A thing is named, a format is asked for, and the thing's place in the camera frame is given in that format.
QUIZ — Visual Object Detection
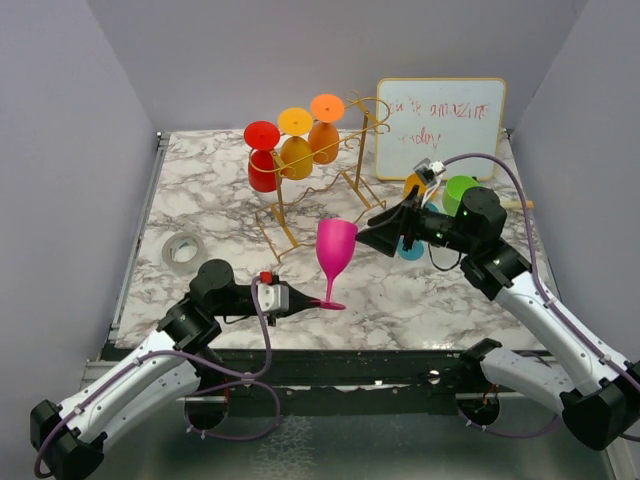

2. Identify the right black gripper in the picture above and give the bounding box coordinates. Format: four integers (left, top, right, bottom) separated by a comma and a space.
356, 184, 476, 255

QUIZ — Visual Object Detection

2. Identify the teal wine glass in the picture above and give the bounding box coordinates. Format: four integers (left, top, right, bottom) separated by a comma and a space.
397, 202, 441, 262

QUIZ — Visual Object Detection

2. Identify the yellow wine glass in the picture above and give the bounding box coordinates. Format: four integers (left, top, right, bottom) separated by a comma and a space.
402, 173, 430, 199

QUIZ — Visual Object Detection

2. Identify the magenta wine glass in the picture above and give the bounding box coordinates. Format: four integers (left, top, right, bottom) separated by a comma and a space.
315, 218, 358, 311

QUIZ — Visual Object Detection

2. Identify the green wine glass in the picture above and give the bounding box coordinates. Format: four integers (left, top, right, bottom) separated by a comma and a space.
442, 175, 479, 216

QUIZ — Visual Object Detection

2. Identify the amber wine glass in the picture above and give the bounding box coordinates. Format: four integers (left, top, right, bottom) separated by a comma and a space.
278, 107, 313, 180

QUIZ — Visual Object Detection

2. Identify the red wine glass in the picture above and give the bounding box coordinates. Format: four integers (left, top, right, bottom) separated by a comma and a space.
244, 121, 280, 193

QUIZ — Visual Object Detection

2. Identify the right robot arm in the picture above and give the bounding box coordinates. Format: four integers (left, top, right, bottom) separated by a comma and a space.
356, 187, 639, 451

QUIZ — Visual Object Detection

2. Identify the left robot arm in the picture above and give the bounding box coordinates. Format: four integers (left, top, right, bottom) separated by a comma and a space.
30, 259, 322, 479

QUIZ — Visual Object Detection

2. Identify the orange wine glass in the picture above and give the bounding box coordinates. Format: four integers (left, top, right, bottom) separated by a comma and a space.
308, 93, 345, 165

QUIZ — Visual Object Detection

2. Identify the small whiteboard with writing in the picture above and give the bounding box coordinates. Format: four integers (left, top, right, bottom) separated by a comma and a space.
375, 78, 507, 181

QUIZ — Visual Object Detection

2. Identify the whiteboard marker pen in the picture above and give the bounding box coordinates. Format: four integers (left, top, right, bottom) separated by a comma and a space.
501, 200, 534, 210

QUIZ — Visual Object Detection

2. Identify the clear tape roll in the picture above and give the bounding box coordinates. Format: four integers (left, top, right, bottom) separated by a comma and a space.
161, 231, 208, 275

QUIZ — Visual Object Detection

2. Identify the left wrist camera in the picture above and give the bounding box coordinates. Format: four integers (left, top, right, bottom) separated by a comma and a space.
257, 271, 290, 327

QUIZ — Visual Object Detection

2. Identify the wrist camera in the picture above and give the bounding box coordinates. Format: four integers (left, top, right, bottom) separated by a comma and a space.
257, 271, 290, 327
413, 158, 446, 203

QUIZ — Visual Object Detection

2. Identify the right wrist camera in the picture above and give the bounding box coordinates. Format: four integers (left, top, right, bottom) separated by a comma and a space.
413, 158, 446, 203

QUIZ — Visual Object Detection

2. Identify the gold wire glass rack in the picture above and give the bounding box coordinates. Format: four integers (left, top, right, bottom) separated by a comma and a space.
254, 94, 386, 263

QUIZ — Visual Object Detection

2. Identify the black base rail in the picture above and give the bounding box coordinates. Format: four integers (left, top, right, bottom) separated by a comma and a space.
99, 344, 521, 419

